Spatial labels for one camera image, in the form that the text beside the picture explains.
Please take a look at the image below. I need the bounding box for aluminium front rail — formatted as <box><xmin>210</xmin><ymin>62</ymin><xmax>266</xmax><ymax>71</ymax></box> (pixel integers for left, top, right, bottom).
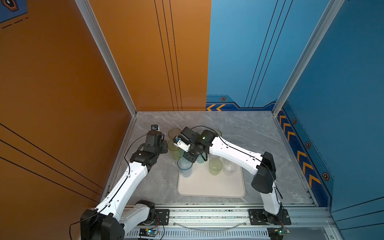
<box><xmin>124</xmin><ymin>205</ymin><xmax>343</xmax><ymax>240</ymax></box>

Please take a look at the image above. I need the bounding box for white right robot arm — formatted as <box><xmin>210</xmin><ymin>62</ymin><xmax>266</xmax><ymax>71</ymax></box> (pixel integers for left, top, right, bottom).
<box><xmin>172</xmin><ymin>127</ymin><xmax>290</xmax><ymax>225</ymax></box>

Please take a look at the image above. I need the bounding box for green tinted cup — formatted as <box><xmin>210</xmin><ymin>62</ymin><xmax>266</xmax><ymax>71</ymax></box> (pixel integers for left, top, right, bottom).
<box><xmin>167</xmin><ymin>140</ymin><xmax>184</xmax><ymax>161</ymax></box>

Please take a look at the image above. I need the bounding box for cream rectangular tray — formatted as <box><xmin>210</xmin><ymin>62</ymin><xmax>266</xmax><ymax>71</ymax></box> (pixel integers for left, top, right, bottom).
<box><xmin>178</xmin><ymin>163</ymin><xmax>246</xmax><ymax>198</ymax></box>

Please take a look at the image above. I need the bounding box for right circuit board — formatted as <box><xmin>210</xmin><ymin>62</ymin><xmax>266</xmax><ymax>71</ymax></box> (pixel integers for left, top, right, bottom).
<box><xmin>268</xmin><ymin>228</ymin><xmax>291</xmax><ymax>240</ymax></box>

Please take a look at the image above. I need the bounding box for left aluminium corner post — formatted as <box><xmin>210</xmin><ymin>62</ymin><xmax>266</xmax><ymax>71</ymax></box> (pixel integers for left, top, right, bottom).
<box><xmin>74</xmin><ymin>0</ymin><xmax>138</xmax><ymax>116</ymax></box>

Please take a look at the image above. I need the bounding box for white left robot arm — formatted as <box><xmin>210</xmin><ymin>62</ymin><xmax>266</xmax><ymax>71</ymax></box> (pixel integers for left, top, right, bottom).
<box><xmin>80</xmin><ymin>125</ymin><xmax>168</xmax><ymax>240</ymax></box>

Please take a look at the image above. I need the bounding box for yellow tinted cup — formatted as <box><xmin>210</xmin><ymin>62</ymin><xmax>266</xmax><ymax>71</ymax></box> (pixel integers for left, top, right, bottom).
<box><xmin>213</xmin><ymin>129</ymin><xmax>222</xmax><ymax>137</ymax></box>

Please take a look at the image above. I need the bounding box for light blue cup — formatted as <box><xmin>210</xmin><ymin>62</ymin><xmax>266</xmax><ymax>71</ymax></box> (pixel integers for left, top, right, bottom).
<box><xmin>177</xmin><ymin>157</ymin><xmax>193</xmax><ymax>178</ymax></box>

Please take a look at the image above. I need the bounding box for light green cup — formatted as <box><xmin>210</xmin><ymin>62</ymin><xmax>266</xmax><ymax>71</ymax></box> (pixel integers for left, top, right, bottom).
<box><xmin>209</xmin><ymin>158</ymin><xmax>223</xmax><ymax>176</ymax></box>

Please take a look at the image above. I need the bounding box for clear textured cup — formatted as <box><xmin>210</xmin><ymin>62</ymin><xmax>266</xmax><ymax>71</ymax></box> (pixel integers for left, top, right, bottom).
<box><xmin>209</xmin><ymin>154</ymin><xmax>219</xmax><ymax>159</ymax></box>

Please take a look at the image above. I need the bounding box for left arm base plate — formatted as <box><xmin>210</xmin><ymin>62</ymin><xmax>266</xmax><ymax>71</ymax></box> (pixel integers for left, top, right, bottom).
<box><xmin>139</xmin><ymin>209</ymin><xmax>170</xmax><ymax>226</ymax></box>

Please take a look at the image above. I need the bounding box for aluminium corner post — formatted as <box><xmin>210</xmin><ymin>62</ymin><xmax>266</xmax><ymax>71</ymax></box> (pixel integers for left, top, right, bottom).
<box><xmin>74</xmin><ymin>0</ymin><xmax>138</xmax><ymax>116</ymax></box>
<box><xmin>272</xmin><ymin>0</ymin><xmax>345</xmax><ymax>117</ymax></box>

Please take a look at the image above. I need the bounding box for right aluminium corner post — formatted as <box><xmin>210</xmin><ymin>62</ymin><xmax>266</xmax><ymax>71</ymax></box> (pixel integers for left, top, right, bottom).
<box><xmin>272</xmin><ymin>0</ymin><xmax>345</xmax><ymax>117</ymax></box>

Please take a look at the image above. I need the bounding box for left green circuit board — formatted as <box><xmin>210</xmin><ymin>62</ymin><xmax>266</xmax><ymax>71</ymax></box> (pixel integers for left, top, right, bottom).
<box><xmin>138</xmin><ymin>228</ymin><xmax>159</xmax><ymax>240</ymax></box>

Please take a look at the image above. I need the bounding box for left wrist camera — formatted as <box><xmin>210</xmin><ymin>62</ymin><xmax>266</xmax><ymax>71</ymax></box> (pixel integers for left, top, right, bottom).
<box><xmin>151</xmin><ymin>125</ymin><xmax>160</xmax><ymax>132</ymax></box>

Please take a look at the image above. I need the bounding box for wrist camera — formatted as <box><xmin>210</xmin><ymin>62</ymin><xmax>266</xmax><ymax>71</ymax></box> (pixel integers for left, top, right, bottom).
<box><xmin>151</xmin><ymin>125</ymin><xmax>160</xmax><ymax>132</ymax></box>
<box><xmin>173</xmin><ymin>137</ymin><xmax>191</xmax><ymax>152</ymax></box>

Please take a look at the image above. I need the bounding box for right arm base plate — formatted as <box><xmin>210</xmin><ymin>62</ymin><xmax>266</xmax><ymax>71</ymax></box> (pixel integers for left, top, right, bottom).
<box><xmin>248</xmin><ymin>209</ymin><xmax>292</xmax><ymax>226</ymax></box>

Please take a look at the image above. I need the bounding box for teal textured cup front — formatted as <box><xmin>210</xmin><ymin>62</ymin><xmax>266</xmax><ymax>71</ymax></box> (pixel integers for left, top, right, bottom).
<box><xmin>196</xmin><ymin>154</ymin><xmax>208</xmax><ymax>164</ymax></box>

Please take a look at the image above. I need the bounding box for yellow-brown tinted cup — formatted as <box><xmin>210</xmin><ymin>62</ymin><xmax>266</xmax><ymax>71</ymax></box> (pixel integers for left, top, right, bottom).
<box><xmin>168</xmin><ymin>128</ymin><xmax>181</xmax><ymax>139</ymax></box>

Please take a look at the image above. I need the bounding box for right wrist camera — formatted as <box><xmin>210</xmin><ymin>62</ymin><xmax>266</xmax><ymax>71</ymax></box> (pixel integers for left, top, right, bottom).
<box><xmin>173</xmin><ymin>137</ymin><xmax>191</xmax><ymax>152</ymax></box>

